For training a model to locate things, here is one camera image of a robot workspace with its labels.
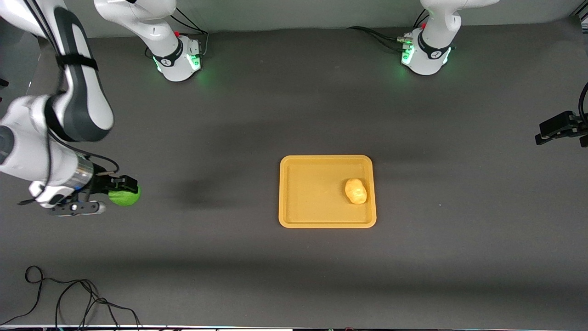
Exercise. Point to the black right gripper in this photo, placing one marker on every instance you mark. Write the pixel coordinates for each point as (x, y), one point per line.
(100, 184)

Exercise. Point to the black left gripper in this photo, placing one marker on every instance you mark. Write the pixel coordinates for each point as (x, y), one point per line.
(556, 127)

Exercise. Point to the green apple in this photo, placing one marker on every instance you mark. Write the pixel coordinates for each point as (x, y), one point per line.
(125, 197)

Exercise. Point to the yellow potato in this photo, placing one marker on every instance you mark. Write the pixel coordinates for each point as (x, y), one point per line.
(356, 191)

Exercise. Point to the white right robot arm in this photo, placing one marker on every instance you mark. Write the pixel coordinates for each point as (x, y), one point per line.
(82, 101)

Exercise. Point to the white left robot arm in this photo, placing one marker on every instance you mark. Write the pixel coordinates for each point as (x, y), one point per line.
(434, 46)

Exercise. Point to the orange plastic tray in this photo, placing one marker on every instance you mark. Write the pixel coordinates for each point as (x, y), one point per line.
(312, 193)

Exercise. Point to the dark grey table mat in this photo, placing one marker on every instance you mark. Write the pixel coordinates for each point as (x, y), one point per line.
(275, 276)

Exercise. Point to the black aluminium frame rail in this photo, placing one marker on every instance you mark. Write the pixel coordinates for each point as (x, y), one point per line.
(583, 17)

